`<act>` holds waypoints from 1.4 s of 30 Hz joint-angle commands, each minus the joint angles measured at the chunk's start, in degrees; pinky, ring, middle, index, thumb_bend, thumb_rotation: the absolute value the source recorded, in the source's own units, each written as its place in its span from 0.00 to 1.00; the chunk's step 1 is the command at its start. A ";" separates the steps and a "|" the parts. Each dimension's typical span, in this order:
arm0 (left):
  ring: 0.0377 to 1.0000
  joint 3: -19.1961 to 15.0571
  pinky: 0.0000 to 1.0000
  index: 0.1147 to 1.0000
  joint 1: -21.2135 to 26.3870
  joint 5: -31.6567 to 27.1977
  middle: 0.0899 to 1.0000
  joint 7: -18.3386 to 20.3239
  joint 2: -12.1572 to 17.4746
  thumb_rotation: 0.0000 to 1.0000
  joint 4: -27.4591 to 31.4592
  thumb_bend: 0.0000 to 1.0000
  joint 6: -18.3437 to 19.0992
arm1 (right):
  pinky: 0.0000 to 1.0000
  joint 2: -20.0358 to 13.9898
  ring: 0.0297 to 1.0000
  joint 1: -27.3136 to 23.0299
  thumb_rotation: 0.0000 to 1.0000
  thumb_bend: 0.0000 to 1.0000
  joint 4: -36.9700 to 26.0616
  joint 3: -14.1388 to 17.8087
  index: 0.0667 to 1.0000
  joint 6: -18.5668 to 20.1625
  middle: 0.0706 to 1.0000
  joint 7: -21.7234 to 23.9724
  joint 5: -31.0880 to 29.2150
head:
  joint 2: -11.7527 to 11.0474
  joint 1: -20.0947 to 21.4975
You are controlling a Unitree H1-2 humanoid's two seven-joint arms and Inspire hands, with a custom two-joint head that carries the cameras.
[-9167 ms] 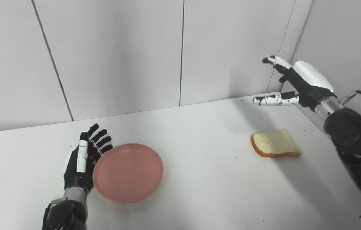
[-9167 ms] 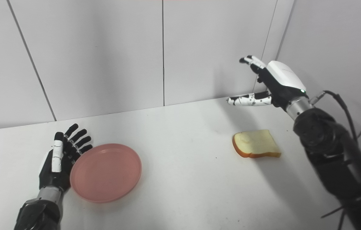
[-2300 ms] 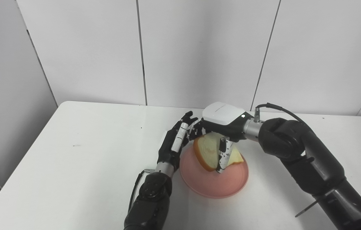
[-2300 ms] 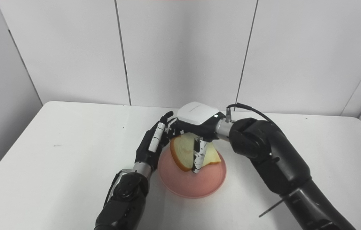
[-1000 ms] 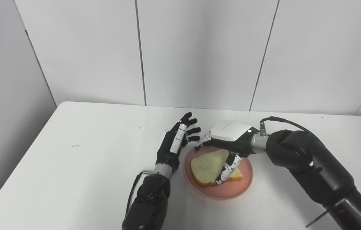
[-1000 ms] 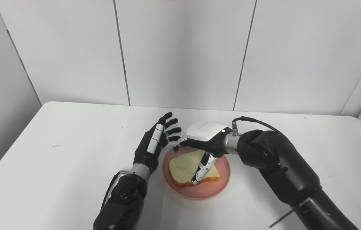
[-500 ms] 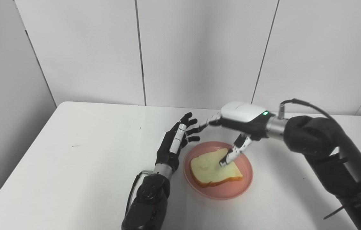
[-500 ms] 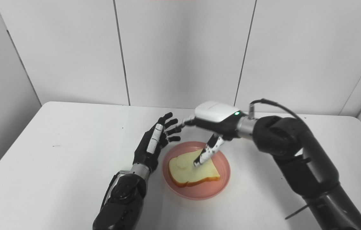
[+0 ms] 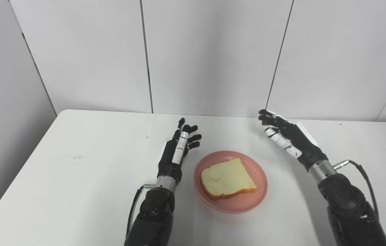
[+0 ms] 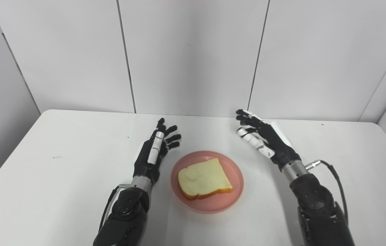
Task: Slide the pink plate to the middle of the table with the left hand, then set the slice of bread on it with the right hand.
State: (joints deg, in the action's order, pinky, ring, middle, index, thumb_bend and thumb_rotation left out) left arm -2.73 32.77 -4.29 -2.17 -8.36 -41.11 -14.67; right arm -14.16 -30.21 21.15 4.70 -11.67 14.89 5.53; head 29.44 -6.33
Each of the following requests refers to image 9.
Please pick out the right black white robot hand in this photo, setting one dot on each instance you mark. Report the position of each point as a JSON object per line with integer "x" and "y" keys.
{"x": 292, "y": 136}

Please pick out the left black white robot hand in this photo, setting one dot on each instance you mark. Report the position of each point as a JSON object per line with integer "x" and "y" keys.
{"x": 175, "y": 153}

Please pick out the slice of white bread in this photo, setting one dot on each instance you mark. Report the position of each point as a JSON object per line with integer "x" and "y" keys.
{"x": 227, "y": 178}

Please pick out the pink round plate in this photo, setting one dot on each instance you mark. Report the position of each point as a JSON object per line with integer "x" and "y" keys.
{"x": 257, "y": 191}

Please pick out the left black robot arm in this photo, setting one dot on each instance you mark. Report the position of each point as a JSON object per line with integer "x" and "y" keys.
{"x": 153, "y": 215}

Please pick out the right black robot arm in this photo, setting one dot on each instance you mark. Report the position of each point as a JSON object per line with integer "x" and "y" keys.
{"x": 346, "y": 205}

